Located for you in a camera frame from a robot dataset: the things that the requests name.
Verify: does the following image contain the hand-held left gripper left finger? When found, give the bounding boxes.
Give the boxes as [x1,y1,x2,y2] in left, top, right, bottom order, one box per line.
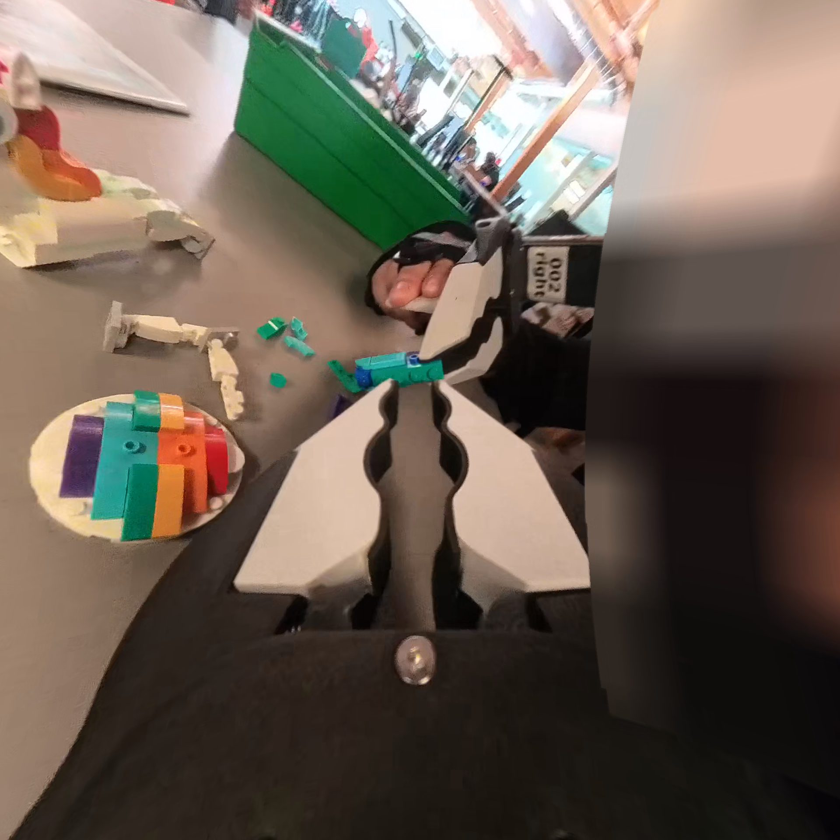
[233,379,403,596]

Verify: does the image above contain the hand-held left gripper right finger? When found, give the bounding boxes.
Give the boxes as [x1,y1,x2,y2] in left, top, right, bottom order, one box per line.
[430,381,592,613]

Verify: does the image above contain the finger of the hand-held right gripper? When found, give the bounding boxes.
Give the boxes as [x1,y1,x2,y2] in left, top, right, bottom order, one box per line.
[419,252,508,363]
[445,314,508,386]

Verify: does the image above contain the teal and blue lego assembly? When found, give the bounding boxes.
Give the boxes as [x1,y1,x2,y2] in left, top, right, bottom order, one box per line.
[327,350,445,396]

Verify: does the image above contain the rainbow lego disc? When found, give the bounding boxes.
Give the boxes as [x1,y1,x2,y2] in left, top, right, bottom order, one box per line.
[28,389,248,543]

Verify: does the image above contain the person's right forearm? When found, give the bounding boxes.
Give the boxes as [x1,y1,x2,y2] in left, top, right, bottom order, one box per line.
[486,320,593,434]

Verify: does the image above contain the small white lego leg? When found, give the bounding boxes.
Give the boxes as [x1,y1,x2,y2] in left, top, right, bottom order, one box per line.
[103,300,248,422]

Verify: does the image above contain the white lego unicorn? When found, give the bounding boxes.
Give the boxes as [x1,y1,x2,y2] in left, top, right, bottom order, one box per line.
[0,51,216,270]

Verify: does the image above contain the lego instruction booklet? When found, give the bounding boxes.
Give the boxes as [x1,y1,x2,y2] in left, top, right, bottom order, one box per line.
[0,0,193,117]

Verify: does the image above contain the green plastic bin stack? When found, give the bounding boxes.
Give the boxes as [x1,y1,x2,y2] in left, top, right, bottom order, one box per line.
[234,10,475,253]

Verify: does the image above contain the green tote bag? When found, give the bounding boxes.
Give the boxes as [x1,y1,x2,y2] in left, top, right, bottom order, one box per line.
[319,16,370,81]

